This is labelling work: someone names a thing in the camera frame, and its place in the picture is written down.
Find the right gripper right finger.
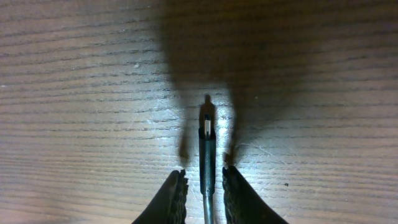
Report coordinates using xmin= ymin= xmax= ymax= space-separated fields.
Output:
xmin=222 ymin=166 xmax=287 ymax=224

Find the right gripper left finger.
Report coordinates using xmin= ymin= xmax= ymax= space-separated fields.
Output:
xmin=132 ymin=169 xmax=188 ymax=224

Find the black USB charging cable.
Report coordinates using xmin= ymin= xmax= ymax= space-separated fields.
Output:
xmin=198 ymin=113 xmax=217 ymax=224

